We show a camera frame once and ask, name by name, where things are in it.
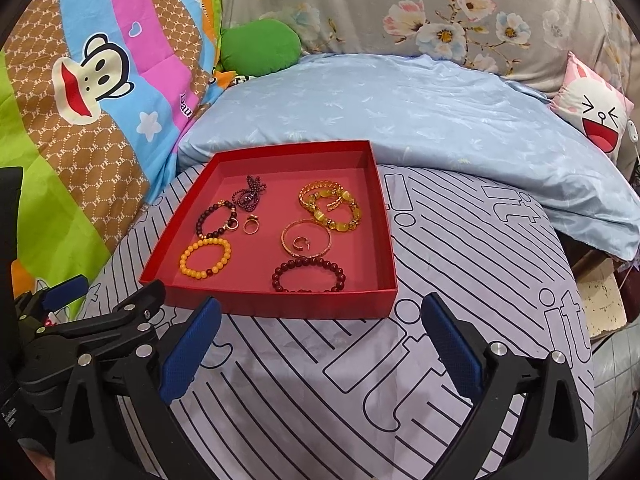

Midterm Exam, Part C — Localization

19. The green cushion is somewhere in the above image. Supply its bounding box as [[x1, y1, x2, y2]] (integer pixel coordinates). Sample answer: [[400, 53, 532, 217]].
[[218, 19, 302, 75]]

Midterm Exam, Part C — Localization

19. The pink bunny face pillow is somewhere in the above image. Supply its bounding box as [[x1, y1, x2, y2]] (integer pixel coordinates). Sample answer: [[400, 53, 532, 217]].
[[549, 51, 640, 167]]

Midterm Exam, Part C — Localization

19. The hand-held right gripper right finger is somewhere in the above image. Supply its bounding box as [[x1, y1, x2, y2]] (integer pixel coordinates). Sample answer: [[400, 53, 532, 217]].
[[421, 292, 593, 480]]

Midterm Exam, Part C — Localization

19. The light blue quilt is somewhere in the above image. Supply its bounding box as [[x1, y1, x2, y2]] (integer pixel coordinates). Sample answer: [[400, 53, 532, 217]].
[[177, 54, 640, 262]]

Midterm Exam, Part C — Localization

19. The red cardboard box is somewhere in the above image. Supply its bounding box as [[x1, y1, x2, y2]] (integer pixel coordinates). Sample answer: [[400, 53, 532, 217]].
[[139, 140, 399, 320]]

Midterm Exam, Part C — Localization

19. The black bead bracelet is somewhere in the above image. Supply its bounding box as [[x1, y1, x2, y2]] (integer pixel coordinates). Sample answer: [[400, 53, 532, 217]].
[[195, 200, 240, 240]]

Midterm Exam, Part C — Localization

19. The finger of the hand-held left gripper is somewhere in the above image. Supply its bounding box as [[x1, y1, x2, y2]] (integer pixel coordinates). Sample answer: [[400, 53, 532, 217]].
[[47, 280, 167, 361], [15, 274, 88, 322]]

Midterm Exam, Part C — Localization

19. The cartoon monkey blanket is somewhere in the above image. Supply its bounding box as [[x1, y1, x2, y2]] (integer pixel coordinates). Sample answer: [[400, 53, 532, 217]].
[[0, 0, 227, 322]]

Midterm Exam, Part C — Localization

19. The dark purple twisted bead bracelet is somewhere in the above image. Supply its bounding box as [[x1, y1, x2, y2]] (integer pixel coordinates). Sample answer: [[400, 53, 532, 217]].
[[235, 175, 268, 211]]

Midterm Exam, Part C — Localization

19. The orange-yellow bead bracelet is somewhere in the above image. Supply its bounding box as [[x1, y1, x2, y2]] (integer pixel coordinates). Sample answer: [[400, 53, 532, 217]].
[[179, 237, 233, 279]]

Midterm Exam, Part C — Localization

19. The thin gold bangle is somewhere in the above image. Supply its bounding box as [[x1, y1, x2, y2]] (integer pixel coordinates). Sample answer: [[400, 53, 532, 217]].
[[281, 219, 335, 259]]

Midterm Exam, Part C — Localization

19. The dark red bead bracelet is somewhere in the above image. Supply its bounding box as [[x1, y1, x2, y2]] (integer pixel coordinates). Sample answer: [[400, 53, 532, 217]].
[[271, 257, 347, 294]]

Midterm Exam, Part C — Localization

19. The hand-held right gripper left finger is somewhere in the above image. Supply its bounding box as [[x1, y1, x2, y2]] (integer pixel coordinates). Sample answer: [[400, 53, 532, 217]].
[[52, 296, 223, 480]]

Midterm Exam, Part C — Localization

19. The gold cuff bracelet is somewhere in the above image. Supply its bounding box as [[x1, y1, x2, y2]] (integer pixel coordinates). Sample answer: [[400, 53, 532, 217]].
[[298, 182, 337, 212]]

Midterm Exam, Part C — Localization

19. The worn cardboard box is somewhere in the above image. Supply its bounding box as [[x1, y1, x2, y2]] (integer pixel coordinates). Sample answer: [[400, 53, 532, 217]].
[[575, 250, 629, 342]]

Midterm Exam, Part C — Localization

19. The translucent yellow bead bracelet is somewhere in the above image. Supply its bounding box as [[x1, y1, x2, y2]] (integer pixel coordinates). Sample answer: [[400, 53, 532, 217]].
[[305, 187, 362, 234]]

